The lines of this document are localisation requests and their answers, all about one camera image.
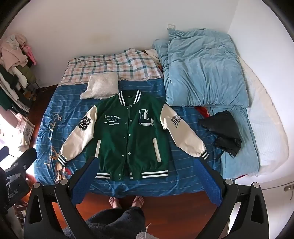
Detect person's dark pants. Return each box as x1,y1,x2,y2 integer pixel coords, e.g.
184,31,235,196
63,206,152,239

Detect white quilted mattress pad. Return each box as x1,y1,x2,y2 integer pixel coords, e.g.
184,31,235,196
238,56,290,177

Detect plaid quilt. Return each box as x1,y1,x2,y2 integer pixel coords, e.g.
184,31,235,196
62,48,164,86

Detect person's foot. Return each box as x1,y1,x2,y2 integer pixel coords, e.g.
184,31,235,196
131,195,145,208
109,196,123,209

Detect heap of hanging clothes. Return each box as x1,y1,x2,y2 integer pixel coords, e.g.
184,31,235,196
0,34,40,113

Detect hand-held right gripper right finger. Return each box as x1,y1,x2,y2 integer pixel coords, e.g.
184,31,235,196
193,157,270,239

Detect light blue blanket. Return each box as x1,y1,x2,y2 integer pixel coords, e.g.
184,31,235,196
216,107,261,180

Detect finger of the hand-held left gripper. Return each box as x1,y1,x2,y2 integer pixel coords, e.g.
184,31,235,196
5,148,37,172

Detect person's right foot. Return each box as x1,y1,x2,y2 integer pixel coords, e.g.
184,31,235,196
131,195,145,208

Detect white fluffy cloth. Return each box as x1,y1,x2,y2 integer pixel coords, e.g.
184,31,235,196
80,73,119,100

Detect blue striped bedsheet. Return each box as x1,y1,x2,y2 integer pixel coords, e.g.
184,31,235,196
34,77,260,198

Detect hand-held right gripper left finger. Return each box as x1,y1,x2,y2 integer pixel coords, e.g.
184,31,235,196
24,156,100,239

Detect printed tote bag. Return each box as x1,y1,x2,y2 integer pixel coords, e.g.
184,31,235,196
14,114,36,152

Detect light blue duvet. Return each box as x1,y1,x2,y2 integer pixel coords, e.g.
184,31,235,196
153,28,251,108

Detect black garment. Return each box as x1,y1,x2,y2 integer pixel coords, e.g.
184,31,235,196
198,110,242,158

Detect green varsity jacket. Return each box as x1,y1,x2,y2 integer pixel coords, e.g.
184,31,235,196
57,89,209,181

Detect person's left foot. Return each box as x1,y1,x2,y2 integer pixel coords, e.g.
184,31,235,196
109,196,123,209

